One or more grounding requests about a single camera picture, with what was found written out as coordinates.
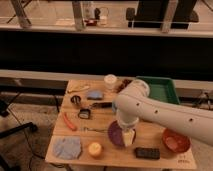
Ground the blue cloth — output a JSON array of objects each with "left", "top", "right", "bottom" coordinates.
[{"left": 53, "top": 136, "right": 82, "bottom": 160}]

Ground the brown grape bunch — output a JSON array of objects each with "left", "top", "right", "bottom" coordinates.
[{"left": 116, "top": 79, "right": 132, "bottom": 93}]

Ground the purple plate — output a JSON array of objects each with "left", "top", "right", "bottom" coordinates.
[{"left": 108, "top": 121, "right": 125, "bottom": 147}]

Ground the blue sponge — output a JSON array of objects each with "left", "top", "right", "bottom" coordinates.
[{"left": 87, "top": 91, "right": 104, "bottom": 100}]

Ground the blue cup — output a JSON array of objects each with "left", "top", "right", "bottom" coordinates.
[{"left": 112, "top": 102, "right": 117, "bottom": 113}]

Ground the white cup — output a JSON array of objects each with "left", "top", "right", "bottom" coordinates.
[{"left": 104, "top": 74, "right": 117, "bottom": 90}]

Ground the black square cup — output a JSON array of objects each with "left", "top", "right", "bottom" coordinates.
[{"left": 78, "top": 109, "right": 91, "bottom": 119}]

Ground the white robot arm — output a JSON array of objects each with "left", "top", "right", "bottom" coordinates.
[{"left": 114, "top": 79, "right": 213, "bottom": 146}]

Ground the black rectangular sponge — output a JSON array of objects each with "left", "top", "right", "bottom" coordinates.
[{"left": 134, "top": 147, "right": 160, "bottom": 160}]

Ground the black round measuring cup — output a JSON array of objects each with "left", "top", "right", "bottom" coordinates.
[{"left": 70, "top": 95, "right": 81, "bottom": 106}]

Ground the green plastic tray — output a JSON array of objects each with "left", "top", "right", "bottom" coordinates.
[{"left": 137, "top": 76, "right": 180, "bottom": 105}]

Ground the yellow apple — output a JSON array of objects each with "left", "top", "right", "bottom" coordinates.
[{"left": 88, "top": 142, "right": 103, "bottom": 157}]

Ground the orange bowl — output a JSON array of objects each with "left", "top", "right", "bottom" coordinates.
[{"left": 162, "top": 129, "right": 191, "bottom": 153}]

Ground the black office chair base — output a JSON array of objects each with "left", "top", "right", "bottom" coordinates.
[{"left": 0, "top": 99, "right": 39, "bottom": 171}]

